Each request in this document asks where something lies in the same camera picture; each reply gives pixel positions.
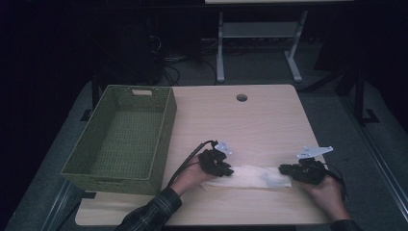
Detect white towel with brown patches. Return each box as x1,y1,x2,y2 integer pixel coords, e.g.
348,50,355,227
200,164,293,190

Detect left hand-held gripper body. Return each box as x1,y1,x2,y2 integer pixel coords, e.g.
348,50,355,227
197,140,233,177

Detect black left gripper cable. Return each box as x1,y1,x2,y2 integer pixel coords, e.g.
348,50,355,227
166,139,219,188

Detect aluminium floor rail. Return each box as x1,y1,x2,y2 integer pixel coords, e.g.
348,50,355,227
39,178,85,231
339,94,408,223

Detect tangle of floor cables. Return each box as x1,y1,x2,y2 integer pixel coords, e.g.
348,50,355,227
145,33,219,87

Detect green woven basket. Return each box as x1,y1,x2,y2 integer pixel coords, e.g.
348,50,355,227
61,84,178,195

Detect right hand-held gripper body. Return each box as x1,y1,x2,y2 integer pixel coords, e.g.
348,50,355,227
290,145,334,186

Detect person's left hand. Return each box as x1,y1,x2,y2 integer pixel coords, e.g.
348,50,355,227
168,156,217,197

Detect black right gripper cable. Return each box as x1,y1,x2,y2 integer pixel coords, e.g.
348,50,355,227
321,163,349,200

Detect person's right hand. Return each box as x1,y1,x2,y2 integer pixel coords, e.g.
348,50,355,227
297,174,352,223

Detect black metal stand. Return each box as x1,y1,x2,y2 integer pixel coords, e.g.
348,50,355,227
335,62,381,127
79,71,101,123

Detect white metal stand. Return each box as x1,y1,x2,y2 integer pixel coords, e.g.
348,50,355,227
216,10,310,84

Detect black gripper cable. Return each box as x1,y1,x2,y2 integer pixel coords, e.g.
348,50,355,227
166,139,219,188
321,163,349,200

